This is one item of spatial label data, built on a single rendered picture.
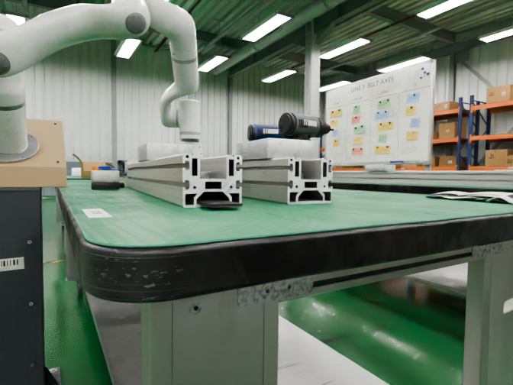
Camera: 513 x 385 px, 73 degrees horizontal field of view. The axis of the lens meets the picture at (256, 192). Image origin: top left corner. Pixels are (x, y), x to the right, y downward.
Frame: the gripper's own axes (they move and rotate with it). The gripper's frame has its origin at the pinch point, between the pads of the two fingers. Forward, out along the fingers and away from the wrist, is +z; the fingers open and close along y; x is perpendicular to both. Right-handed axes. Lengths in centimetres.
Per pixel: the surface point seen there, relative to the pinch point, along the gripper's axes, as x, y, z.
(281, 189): 84, 6, 0
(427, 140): -92, -260, -35
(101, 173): 22.6, 33.9, -2.0
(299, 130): 62, -13, -14
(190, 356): 105, 29, 17
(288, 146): 80, 2, -8
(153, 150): 55, 24, -8
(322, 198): 87, -2, 2
